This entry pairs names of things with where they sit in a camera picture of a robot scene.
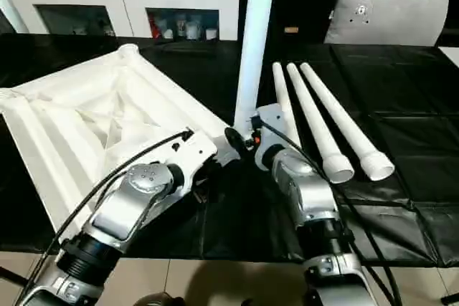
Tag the white plastic table top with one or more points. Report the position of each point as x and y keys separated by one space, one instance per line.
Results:
x=93 y=120

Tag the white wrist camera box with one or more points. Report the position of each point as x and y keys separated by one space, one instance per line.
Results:
x=271 y=123
x=186 y=152

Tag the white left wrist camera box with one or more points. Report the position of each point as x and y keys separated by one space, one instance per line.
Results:
x=186 y=152

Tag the grey white pillow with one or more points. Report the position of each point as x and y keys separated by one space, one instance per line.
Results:
x=387 y=16

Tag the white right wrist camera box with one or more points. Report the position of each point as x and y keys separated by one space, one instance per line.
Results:
x=271 y=123

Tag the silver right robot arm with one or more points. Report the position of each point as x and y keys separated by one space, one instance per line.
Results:
x=308 y=206

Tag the black metal floor bar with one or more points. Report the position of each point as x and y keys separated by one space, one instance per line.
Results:
x=13 y=276

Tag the black work mat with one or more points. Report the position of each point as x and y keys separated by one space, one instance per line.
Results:
x=409 y=120

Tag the white board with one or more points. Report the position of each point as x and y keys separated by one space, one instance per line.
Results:
x=450 y=55

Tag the white plastic table leg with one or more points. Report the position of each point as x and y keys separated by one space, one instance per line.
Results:
x=348 y=123
x=254 y=48
x=285 y=98
x=315 y=123

